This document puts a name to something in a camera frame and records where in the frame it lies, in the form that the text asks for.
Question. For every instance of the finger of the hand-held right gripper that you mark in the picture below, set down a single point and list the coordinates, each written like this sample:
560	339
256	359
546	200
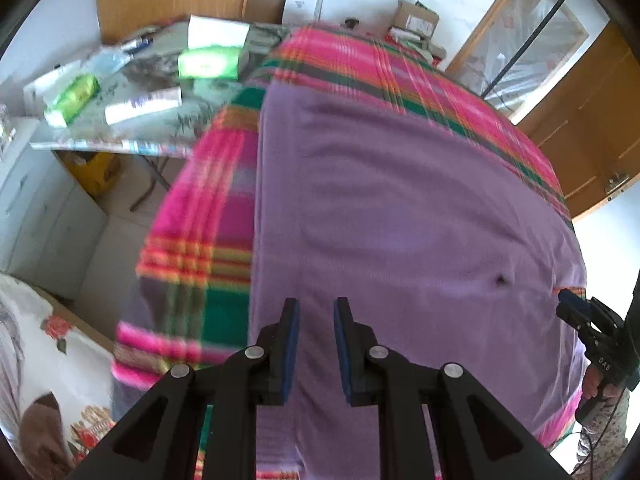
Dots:
575	307

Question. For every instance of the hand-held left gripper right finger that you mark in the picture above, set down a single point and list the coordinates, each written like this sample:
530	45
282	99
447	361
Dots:
342	350

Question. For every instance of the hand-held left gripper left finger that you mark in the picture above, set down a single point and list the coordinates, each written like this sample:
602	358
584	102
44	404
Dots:
291	350

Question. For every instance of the purple fleece pants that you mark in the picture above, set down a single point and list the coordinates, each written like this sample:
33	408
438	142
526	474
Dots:
400	220

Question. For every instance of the person's right forearm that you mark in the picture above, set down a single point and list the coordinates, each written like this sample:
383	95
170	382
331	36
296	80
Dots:
610	422

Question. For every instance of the person's right hand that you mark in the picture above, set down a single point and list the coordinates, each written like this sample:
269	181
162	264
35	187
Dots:
590	382

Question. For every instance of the metal door lock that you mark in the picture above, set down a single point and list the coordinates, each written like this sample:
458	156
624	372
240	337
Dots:
616	183

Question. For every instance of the pink plaid blanket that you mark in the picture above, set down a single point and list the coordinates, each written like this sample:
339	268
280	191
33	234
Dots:
210	200

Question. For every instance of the wooden door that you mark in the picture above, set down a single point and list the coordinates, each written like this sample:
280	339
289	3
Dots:
595	110

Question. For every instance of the floral bedding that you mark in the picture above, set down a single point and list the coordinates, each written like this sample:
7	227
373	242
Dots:
60	360

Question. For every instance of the printed folding table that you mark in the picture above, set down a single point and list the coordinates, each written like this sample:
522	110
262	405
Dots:
150	135

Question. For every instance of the brown rounded object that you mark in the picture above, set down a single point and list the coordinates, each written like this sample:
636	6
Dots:
45	430

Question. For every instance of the yellow bin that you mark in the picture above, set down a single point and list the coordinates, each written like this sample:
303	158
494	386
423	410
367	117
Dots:
92	172

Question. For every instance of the clear plastic door sheet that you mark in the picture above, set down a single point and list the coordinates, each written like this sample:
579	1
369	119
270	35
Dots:
540	40

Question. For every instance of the black rod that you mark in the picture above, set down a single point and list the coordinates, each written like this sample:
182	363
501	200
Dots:
530	35

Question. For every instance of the white cabinet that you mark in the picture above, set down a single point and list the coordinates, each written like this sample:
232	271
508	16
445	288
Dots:
45	220

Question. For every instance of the white tube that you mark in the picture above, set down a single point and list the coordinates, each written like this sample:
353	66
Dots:
142	105

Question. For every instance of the green tissue box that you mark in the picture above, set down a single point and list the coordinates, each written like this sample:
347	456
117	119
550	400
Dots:
210	62

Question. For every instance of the white tissue box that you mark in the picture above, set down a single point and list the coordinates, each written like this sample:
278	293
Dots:
217	32

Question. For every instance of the brown cardboard box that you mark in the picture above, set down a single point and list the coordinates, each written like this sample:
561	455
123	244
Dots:
415	17

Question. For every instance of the green tissue pack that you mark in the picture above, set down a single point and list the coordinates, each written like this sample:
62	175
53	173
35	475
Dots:
72	100

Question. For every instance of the white cardboard box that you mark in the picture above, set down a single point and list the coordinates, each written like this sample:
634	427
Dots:
302	5

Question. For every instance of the wooden door frame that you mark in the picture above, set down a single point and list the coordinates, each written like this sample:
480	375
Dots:
480	25

